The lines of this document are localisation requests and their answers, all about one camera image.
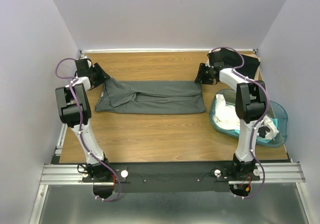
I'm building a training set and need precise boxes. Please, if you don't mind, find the grey t-shirt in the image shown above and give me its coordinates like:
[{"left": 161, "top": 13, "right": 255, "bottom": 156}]
[{"left": 95, "top": 78, "right": 206, "bottom": 115}]

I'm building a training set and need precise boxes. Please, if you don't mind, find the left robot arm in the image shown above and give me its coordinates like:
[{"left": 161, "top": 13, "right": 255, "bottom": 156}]
[{"left": 55, "top": 57, "right": 112, "bottom": 182}]

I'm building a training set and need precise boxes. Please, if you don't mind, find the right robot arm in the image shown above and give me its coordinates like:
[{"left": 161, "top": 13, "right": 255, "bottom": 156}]
[{"left": 194, "top": 47, "right": 270, "bottom": 180}]

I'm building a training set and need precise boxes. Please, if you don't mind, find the folded black t-shirt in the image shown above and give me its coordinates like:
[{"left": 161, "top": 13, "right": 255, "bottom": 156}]
[{"left": 220, "top": 48, "right": 261, "bottom": 80}]

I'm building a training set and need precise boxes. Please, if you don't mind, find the white t-shirt in basket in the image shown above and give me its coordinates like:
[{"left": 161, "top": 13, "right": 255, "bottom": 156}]
[{"left": 212, "top": 92, "right": 280, "bottom": 142}]

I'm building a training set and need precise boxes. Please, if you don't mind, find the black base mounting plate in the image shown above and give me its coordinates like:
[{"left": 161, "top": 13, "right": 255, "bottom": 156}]
[{"left": 77, "top": 161, "right": 260, "bottom": 202}]

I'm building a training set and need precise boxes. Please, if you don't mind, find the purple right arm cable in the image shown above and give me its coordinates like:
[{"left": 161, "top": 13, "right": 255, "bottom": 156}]
[{"left": 208, "top": 46, "right": 271, "bottom": 200}]

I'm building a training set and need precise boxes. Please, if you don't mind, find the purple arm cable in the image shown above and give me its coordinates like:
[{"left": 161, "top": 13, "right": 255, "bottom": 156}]
[
  {"left": 54, "top": 57, "right": 122, "bottom": 203},
  {"left": 208, "top": 46, "right": 271, "bottom": 200}
]

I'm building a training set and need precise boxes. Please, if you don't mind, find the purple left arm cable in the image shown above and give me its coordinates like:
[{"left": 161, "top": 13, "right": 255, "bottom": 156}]
[{"left": 54, "top": 57, "right": 122, "bottom": 203}]

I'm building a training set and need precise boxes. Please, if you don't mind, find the aluminium rail frame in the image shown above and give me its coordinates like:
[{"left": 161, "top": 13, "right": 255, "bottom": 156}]
[{"left": 28, "top": 161, "right": 310, "bottom": 224}]

